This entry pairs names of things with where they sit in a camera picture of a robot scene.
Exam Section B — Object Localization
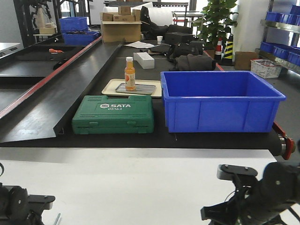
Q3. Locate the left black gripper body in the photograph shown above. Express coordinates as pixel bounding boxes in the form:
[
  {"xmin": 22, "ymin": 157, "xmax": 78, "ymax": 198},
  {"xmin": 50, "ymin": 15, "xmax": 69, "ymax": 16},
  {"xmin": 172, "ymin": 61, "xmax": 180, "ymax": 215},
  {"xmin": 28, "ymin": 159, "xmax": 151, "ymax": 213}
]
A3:
[{"xmin": 0, "ymin": 185, "xmax": 55, "ymax": 225}]

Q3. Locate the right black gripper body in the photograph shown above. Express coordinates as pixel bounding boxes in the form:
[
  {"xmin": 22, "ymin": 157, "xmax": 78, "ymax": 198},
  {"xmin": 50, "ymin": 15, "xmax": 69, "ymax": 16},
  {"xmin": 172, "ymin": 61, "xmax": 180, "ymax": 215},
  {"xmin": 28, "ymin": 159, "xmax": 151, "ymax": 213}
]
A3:
[{"xmin": 201, "ymin": 164, "xmax": 267, "ymax": 225}]

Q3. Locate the green black screwdriver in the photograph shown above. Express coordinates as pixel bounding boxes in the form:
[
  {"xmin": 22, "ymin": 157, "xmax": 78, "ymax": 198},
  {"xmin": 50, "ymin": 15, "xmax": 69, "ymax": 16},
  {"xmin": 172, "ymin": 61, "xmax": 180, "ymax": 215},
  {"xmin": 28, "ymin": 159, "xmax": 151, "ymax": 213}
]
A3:
[{"xmin": 53, "ymin": 213, "xmax": 61, "ymax": 225}]

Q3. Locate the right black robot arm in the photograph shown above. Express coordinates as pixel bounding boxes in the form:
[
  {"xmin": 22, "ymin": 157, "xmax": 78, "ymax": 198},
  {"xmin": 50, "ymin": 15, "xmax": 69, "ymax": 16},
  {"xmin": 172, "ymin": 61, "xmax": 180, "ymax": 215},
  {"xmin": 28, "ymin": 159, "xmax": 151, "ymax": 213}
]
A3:
[{"xmin": 200, "ymin": 162, "xmax": 300, "ymax": 225}]

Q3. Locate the beige plastic tray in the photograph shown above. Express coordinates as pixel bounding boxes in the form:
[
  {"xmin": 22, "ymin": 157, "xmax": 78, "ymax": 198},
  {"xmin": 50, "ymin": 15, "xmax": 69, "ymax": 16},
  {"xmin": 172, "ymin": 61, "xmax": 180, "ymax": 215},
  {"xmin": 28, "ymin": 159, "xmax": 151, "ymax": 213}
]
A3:
[{"xmin": 102, "ymin": 79, "xmax": 162, "ymax": 98}]

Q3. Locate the large blue plastic bin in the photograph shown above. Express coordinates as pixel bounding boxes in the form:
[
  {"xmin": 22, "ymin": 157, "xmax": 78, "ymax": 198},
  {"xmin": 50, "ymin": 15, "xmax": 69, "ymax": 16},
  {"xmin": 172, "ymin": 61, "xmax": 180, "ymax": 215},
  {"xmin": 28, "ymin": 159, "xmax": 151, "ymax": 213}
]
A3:
[{"xmin": 161, "ymin": 71, "xmax": 286, "ymax": 133}]

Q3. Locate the green SATA tool case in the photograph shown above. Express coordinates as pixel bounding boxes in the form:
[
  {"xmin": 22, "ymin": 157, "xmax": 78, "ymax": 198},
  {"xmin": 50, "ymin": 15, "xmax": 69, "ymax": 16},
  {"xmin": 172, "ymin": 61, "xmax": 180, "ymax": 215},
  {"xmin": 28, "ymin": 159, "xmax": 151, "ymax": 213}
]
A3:
[{"xmin": 72, "ymin": 95, "xmax": 154, "ymax": 135}]

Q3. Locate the brown cardboard box floor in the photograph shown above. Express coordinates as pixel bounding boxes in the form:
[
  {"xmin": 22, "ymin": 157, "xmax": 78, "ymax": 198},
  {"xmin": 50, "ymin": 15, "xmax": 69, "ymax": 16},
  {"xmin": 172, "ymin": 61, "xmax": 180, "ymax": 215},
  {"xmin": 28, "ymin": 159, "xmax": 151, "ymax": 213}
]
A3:
[{"xmin": 234, "ymin": 52, "xmax": 259, "ymax": 70}]

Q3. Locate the black yellow traffic cone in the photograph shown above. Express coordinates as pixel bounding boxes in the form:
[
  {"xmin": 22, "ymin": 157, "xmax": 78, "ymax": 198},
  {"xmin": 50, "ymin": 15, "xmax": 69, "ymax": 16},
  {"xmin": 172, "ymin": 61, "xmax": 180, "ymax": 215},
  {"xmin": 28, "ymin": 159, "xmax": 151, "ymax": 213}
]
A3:
[{"xmin": 220, "ymin": 34, "xmax": 234, "ymax": 66}]

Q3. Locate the red white traffic cone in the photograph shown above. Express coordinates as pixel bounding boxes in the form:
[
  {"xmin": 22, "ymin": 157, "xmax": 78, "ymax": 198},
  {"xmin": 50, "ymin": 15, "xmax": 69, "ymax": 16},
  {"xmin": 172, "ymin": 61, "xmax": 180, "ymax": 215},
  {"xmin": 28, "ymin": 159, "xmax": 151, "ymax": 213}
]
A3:
[{"xmin": 214, "ymin": 37, "xmax": 222, "ymax": 61}]

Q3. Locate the dark grey bag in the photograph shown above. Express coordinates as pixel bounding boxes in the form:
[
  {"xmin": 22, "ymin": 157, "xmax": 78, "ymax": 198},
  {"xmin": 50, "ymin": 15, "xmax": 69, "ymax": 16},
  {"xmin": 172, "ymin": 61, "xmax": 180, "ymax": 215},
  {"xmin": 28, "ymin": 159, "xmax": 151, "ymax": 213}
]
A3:
[{"xmin": 172, "ymin": 54, "xmax": 216, "ymax": 71}]

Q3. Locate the orange juice bottle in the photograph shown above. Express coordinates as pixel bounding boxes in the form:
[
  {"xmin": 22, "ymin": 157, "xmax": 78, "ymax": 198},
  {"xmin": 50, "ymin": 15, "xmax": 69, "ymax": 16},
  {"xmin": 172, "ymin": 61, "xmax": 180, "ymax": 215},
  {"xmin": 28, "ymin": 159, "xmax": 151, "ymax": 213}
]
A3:
[{"xmin": 124, "ymin": 57, "xmax": 135, "ymax": 90}]

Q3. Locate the white foam block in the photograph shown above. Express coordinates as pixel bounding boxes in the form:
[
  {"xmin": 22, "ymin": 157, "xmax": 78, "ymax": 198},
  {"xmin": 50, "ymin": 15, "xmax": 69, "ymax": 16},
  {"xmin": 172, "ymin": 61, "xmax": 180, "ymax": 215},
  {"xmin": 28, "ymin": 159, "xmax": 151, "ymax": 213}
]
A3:
[{"xmin": 133, "ymin": 52, "xmax": 155, "ymax": 69}]

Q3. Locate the blue crate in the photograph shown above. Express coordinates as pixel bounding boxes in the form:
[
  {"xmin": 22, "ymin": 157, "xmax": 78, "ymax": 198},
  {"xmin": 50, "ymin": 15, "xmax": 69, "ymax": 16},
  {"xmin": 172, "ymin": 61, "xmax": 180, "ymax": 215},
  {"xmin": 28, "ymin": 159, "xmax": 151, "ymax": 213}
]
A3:
[
  {"xmin": 62, "ymin": 31, "xmax": 99, "ymax": 45},
  {"xmin": 59, "ymin": 17, "xmax": 88, "ymax": 32}
]

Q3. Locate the green potted plant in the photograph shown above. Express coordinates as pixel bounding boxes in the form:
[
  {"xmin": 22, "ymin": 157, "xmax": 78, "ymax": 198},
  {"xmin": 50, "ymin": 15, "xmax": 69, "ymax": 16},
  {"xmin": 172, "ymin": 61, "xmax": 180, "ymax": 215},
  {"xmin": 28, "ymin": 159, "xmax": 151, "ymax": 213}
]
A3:
[{"xmin": 194, "ymin": 0, "xmax": 239, "ymax": 49}]

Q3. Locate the white paper cup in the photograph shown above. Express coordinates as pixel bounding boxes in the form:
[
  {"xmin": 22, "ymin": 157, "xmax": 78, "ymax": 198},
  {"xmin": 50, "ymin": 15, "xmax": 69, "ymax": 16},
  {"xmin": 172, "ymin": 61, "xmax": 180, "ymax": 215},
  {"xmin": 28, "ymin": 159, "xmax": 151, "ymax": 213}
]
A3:
[{"xmin": 157, "ymin": 36, "xmax": 163, "ymax": 45}]

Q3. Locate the upper blue crate far left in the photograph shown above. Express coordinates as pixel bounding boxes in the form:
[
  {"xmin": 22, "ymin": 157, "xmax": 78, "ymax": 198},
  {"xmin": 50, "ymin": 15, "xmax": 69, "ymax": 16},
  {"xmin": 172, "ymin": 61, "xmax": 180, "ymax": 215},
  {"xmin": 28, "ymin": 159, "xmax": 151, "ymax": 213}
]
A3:
[{"xmin": 59, "ymin": 17, "xmax": 88, "ymax": 32}]

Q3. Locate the large cardboard box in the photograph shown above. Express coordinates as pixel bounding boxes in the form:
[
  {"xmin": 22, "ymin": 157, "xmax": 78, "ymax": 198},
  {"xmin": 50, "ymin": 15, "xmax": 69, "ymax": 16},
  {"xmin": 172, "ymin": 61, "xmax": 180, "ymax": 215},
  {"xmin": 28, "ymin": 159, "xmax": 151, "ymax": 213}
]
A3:
[{"xmin": 101, "ymin": 21, "xmax": 142, "ymax": 43}]

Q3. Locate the red conveyor end bracket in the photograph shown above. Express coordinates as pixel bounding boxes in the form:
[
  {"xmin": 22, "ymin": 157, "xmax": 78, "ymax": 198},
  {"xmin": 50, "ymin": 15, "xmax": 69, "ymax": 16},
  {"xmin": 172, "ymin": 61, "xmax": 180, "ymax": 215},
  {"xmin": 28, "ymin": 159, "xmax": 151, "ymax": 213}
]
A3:
[{"xmin": 272, "ymin": 122, "xmax": 296, "ymax": 160}]

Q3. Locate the black angled guide rail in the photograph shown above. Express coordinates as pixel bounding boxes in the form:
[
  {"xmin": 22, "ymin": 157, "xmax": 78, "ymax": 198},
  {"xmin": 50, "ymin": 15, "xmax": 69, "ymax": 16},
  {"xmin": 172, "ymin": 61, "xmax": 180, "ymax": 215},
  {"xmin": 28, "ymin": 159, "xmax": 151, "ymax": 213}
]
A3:
[{"xmin": 0, "ymin": 38, "xmax": 124, "ymax": 143}]

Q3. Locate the white wire basket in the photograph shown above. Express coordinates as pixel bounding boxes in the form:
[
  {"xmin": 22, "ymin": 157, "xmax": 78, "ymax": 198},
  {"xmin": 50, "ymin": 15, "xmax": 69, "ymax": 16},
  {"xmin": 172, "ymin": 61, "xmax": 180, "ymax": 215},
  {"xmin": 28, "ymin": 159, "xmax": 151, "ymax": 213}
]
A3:
[{"xmin": 251, "ymin": 59, "xmax": 282, "ymax": 79}]

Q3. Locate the orange handled tool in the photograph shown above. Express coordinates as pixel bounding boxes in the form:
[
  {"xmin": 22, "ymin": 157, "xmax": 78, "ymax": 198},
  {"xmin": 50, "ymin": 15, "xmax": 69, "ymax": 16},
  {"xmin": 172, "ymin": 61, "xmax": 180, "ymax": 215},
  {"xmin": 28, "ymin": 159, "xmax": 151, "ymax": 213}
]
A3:
[{"xmin": 48, "ymin": 48, "xmax": 64, "ymax": 54}]

